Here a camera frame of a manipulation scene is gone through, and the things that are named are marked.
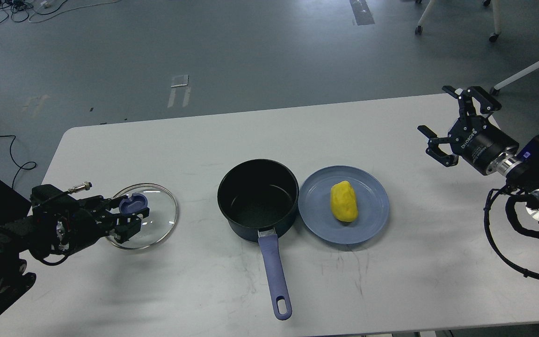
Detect dark blue saucepan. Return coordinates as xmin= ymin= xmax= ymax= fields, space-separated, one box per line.
xmin=217 ymin=159 xmax=299 ymax=321

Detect blue plate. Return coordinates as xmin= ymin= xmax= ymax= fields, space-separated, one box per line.
xmin=298 ymin=166 xmax=390 ymax=245

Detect black floor cables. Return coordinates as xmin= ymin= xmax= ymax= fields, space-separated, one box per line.
xmin=0 ymin=0 xmax=121 ymax=30

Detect yellow potato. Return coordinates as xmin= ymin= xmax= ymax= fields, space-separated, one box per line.
xmin=330 ymin=181 xmax=359 ymax=223

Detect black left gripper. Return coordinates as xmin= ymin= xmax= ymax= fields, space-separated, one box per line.
xmin=54 ymin=196 xmax=150 ymax=248

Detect white chair legs with casters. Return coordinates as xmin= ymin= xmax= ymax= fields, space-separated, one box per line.
xmin=414 ymin=0 xmax=501 ymax=43

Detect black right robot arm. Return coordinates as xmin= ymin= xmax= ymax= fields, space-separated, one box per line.
xmin=417 ymin=86 xmax=539 ymax=280

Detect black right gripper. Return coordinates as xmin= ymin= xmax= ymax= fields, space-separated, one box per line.
xmin=417 ymin=86 xmax=518 ymax=176

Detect glass pot lid blue knob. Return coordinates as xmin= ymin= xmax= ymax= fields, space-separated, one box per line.
xmin=105 ymin=183 xmax=179 ymax=250

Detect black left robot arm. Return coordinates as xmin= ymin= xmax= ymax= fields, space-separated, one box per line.
xmin=0 ymin=182 xmax=150 ymax=315

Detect black cable on floor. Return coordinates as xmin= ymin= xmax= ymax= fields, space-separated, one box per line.
xmin=0 ymin=107 xmax=38 ymax=190

